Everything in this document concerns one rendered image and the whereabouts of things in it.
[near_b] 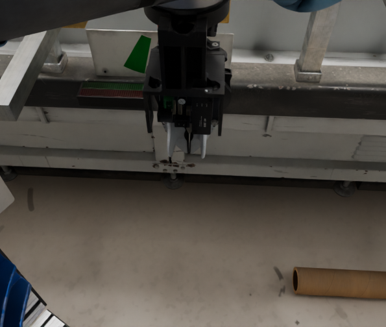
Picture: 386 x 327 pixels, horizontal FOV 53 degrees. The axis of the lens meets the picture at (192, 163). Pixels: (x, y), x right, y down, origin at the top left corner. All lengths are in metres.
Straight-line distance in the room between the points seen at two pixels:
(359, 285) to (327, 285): 0.09
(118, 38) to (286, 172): 0.81
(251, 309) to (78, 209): 0.68
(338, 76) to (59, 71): 0.55
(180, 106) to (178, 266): 0.97
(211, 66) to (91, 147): 1.04
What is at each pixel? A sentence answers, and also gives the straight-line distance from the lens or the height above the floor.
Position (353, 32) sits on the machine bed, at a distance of 1.03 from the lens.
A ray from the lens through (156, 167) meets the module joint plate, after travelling 1.33.
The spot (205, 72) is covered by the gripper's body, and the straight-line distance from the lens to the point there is 0.35.
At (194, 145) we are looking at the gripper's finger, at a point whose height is 0.83.
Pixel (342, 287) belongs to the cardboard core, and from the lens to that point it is 1.27.
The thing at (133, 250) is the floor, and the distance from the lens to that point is 1.34.
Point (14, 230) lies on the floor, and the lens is 1.49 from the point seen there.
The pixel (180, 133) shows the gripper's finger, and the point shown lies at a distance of 0.46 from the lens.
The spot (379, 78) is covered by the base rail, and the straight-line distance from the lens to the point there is 0.85.
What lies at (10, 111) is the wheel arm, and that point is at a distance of 0.57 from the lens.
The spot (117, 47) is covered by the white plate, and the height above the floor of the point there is 0.77.
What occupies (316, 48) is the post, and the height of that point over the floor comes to 0.77.
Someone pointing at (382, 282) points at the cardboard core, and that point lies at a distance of 1.31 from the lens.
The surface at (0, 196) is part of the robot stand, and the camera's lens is 0.35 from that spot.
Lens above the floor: 1.18
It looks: 51 degrees down
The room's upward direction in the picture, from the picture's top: straight up
